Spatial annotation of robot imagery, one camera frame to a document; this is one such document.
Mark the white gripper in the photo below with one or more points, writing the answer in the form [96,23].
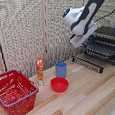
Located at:
[83,37]

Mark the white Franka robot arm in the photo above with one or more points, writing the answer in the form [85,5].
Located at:
[84,14]

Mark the blue plastic cup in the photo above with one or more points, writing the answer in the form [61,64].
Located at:
[61,70]

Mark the red plastic bowl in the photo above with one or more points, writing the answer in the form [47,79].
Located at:
[59,85]

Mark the orange red tube package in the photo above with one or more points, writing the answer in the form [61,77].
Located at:
[40,70]

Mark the red plastic shopping basket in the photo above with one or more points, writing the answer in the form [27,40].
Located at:
[17,94]

